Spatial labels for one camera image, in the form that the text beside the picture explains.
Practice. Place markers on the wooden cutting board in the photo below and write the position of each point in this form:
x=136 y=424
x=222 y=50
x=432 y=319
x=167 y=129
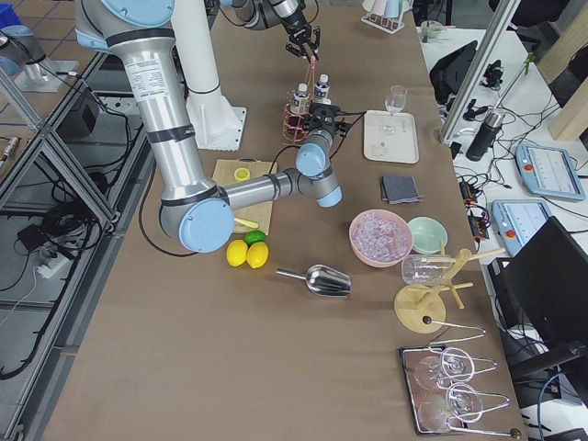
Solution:
x=252 y=198

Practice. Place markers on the dark grey folded cloth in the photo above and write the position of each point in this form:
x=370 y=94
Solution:
x=399 y=189

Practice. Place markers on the aluminium frame post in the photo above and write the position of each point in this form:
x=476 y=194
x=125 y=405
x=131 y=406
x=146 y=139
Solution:
x=499 y=23

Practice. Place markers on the copper wire bottle basket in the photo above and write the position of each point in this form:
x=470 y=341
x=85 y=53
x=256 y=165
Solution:
x=292 y=124

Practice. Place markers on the pink bowl with ice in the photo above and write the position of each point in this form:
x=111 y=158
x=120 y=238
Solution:
x=380 y=237

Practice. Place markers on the mirror tray with glasses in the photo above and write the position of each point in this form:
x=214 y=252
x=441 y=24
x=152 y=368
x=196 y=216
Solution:
x=438 y=382

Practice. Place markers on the yellow lemon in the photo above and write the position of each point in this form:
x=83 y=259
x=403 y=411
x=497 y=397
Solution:
x=257 y=255
x=236 y=252

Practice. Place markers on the wooden mug tree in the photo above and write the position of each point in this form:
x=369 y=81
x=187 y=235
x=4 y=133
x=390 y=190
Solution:
x=421 y=309

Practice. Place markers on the clear glass jar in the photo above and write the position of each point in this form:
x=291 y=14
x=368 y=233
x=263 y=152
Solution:
x=426 y=270

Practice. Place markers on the half lemon slice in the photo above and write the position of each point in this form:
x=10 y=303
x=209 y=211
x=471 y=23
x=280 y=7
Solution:
x=241 y=174

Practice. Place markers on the metal ice scoop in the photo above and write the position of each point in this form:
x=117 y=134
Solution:
x=323 y=281

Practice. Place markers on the yellow plastic knife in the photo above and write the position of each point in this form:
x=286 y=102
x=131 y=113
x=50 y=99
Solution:
x=247 y=223

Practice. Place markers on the green lime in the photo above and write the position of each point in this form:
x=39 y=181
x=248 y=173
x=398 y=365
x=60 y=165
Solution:
x=254 y=236

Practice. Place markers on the black monitor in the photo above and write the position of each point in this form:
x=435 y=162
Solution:
x=546 y=282

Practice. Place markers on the white cup rack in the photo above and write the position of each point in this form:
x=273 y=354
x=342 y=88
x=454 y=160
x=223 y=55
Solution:
x=385 y=15

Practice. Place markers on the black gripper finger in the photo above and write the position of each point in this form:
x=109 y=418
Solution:
x=315 y=44
x=301 y=52

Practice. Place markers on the black thermos bottle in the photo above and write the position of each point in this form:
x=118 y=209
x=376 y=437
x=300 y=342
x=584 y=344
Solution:
x=486 y=135

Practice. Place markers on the black equipment case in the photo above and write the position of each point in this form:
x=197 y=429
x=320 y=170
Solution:
x=449 y=72

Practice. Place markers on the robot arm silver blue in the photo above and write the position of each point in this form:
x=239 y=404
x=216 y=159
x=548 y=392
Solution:
x=166 y=51
x=265 y=14

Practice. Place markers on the green small bowl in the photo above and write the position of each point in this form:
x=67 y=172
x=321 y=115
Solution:
x=429 y=235

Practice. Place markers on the cream rectangular tray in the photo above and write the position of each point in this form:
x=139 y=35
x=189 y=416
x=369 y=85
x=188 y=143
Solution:
x=390 y=138

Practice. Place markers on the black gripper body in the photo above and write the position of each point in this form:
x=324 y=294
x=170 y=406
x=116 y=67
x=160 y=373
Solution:
x=294 y=23
x=315 y=126

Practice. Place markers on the clear wine glass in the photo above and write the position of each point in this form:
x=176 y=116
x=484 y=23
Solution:
x=394 y=103

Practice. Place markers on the tea bottle middle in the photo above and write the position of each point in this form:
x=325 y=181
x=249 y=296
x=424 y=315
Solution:
x=321 y=90

